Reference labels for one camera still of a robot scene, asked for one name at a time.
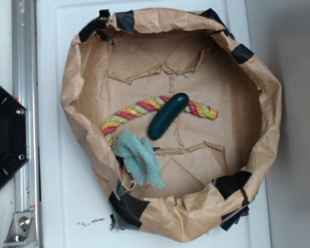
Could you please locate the dark green plastic pickle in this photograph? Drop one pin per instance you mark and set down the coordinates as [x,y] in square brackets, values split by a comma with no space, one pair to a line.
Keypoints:
[167,114]

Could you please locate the light blue cloth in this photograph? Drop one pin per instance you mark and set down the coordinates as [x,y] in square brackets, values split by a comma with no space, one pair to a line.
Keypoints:
[139,159]

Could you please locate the brown paper bag bin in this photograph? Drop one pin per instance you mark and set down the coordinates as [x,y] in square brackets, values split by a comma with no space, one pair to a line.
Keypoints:
[212,169]

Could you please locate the multicolour twisted rope toy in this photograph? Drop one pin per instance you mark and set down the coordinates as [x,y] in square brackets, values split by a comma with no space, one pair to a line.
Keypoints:
[142,108]

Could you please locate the aluminium extrusion rail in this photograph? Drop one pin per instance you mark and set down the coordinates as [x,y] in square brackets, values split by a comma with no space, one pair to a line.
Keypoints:
[24,75]

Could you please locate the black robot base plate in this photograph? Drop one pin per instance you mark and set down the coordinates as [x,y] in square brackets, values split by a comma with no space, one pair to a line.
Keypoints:
[13,136]

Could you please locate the metal corner bracket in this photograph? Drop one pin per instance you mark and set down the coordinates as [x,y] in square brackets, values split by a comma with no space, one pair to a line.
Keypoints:
[22,231]

